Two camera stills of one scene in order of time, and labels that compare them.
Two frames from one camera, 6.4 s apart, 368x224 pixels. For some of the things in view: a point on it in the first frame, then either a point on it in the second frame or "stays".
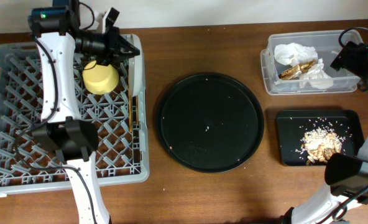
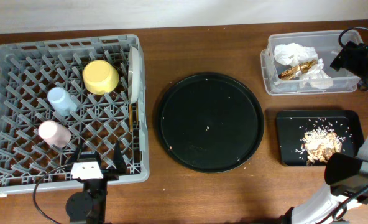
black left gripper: [114, 46] -> [108, 177]
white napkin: [294, 54] stays
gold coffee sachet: [295, 72] stays
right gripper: [343, 55] stays
